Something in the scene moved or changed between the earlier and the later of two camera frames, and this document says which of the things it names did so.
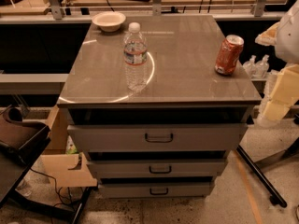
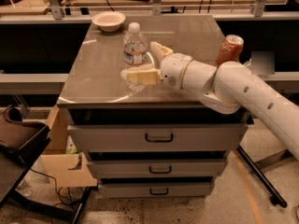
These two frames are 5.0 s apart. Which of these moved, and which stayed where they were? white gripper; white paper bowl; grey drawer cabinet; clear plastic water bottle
Moved: white gripper
Stayed: white paper bowl; clear plastic water bottle; grey drawer cabinet
